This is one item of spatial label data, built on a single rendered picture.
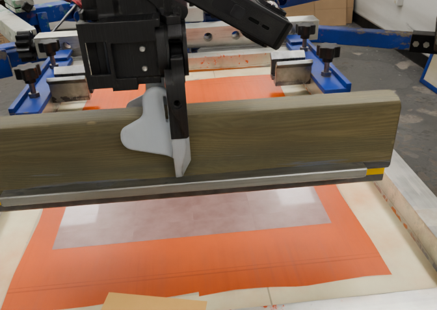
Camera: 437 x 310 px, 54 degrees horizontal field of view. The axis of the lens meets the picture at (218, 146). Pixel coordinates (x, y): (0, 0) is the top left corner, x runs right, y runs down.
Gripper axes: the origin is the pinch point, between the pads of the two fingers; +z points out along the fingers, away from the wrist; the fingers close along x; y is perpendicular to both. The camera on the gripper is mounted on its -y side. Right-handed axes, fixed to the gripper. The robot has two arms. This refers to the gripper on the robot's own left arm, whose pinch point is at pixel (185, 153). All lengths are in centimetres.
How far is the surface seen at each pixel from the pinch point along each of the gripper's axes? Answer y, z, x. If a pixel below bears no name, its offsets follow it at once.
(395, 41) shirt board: -66, 19, -90
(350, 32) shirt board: -54, 18, -97
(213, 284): -1.8, 14.0, 4.0
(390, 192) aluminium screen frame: -25.6, 12.1, -6.5
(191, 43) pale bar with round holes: -3, 9, -68
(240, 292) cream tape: -4.6, 14.0, 5.5
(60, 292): 14.3, 14.1, 3.0
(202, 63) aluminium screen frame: -5, 12, -61
